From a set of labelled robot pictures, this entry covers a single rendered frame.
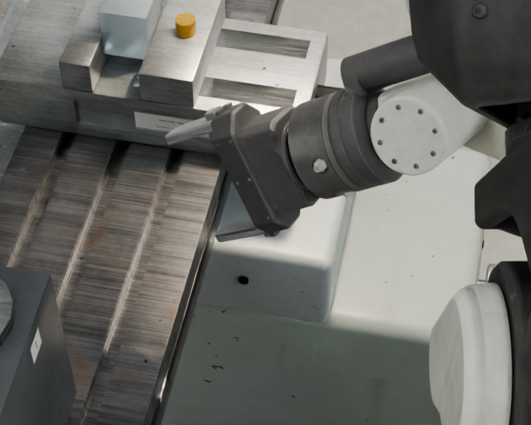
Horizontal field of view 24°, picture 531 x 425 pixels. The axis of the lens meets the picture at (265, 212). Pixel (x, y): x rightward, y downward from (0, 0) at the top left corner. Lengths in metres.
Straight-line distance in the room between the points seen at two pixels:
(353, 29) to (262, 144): 1.82
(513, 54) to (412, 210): 0.98
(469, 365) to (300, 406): 1.03
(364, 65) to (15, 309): 0.35
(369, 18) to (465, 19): 2.30
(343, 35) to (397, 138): 1.90
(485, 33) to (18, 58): 0.85
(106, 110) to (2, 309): 0.41
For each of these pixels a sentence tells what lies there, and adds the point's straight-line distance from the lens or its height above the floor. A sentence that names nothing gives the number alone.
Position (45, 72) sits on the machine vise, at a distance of 1.37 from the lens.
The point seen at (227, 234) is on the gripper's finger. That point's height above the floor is 1.01.
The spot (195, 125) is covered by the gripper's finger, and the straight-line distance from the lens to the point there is 1.12.
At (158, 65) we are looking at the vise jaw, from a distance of 1.30.
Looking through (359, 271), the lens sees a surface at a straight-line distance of 1.51.
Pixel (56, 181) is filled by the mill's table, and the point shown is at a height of 0.89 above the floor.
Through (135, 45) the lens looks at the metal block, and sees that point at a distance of 1.33.
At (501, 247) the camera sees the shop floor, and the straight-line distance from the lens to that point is 2.47.
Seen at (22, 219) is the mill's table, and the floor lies 0.91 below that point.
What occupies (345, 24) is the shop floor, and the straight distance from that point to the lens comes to 2.89.
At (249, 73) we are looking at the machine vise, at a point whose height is 0.98.
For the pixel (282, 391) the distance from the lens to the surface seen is 1.61.
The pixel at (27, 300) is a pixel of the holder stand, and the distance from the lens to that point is 1.02.
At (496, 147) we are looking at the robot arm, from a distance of 1.05.
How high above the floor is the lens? 1.91
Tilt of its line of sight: 50 degrees down
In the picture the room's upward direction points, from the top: straight up
